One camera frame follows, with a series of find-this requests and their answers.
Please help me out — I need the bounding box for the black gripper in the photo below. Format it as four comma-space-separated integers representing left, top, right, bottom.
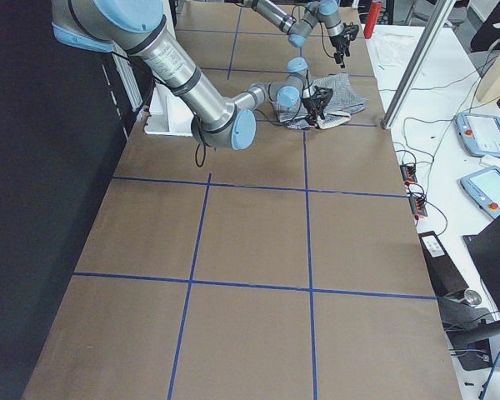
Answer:
302, 97, 323, 128
329, 34, 350, 69

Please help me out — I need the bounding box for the striped polo shirt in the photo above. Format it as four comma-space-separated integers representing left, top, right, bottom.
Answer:
272, 72, 368, 129

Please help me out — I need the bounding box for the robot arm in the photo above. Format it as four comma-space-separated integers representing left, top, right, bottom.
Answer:
236, 0, 359, 68
52, 1, 327, 150

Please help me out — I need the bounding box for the red cylinder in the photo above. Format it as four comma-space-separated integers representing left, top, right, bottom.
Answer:
363, 0, 382, 39

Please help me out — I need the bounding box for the orange black terminal strip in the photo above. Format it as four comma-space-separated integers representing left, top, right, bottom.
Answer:
399, 163, 418, 185

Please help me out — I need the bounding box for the brown paper table cover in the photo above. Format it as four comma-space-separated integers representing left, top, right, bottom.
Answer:
20, 3, 463, 400

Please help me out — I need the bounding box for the far teach pendant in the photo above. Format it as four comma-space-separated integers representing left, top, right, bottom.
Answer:
456, 112, 500, 158

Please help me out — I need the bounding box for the teach pendant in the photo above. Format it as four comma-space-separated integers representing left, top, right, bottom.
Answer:
459, 166, 500, 219
456, 112, 500, 158

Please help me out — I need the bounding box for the near teach pendant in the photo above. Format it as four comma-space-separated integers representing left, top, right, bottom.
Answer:
459, 166, 500, 219

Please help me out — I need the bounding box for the black power adapter box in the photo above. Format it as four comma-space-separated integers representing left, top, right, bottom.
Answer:
418, 231, 468, 297

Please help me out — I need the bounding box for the black monitor stand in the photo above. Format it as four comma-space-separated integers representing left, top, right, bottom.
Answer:
437, 297, 500, 372

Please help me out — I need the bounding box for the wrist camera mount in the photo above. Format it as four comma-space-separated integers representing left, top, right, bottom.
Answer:
310, 85, 333, 108
342, 22, 359, 42

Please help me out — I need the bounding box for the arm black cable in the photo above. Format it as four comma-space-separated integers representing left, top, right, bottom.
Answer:
319, 24, 338, 59
193, 141, 209, 168

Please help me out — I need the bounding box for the aluminium frame post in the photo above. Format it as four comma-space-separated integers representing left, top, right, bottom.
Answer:
381, 0, 455, 129

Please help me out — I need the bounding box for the white camera pole base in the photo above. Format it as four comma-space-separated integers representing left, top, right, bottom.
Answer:
144, 83, 193, 137

